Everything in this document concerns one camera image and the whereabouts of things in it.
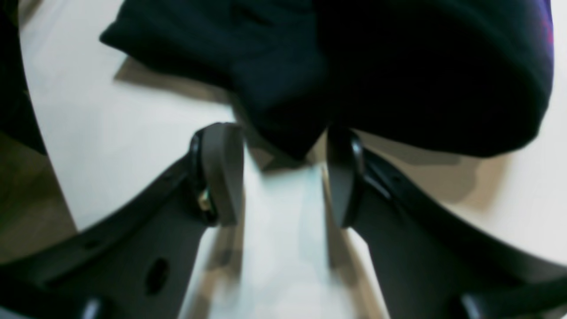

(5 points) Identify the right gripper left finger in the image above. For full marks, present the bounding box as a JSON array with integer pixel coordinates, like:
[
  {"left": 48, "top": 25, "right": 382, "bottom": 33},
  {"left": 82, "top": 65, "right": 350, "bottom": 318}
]
[{"left": 1, "top": 123, "right": 244, "bottom": 319}]

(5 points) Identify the black T-shirt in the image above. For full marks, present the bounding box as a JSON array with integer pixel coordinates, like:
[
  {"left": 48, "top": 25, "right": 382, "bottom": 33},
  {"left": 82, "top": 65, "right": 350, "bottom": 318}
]
[{"left": 100, "top": 0, "right": 554, "bottom": 160}]

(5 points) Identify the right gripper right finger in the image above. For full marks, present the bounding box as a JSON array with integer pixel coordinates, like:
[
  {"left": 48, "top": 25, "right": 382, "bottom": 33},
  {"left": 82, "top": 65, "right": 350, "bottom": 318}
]
[{"left": 326, "top": 126, "right": 567, "bottom": 319}]

